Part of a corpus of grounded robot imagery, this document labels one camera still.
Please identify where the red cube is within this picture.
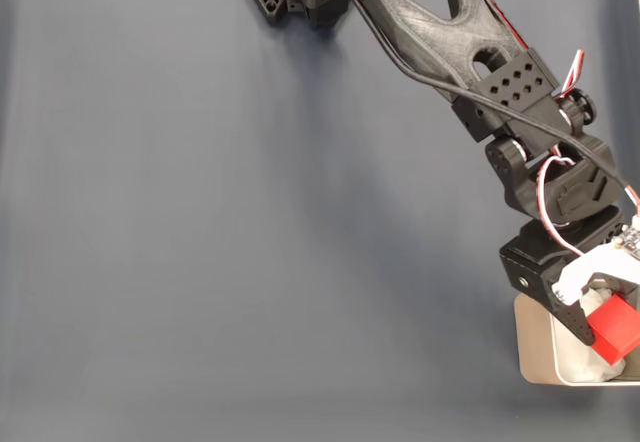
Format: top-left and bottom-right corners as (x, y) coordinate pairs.
(585, 294), (640, 366)

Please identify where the beige metal box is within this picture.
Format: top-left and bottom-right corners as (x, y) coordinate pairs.
(513, 291), (640, 388)

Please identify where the white crumpled paper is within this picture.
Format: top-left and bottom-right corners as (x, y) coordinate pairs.
(558, 285), (629, 384)

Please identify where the dark grey table mat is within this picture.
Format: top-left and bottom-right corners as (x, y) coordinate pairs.
(0, 0), (640, 442)

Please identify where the white camera board mount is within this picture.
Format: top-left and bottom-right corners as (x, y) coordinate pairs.
(556, 214), (640, 309)

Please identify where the white red gripper servo cable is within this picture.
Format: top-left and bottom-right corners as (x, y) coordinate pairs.
(536, 154), (587, 256)

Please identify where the white red wrist servo cable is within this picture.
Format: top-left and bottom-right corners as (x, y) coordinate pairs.
(552, 49), (586, 101)

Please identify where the black camera cable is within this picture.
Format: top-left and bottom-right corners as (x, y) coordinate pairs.
(319, 0), (640, 211)

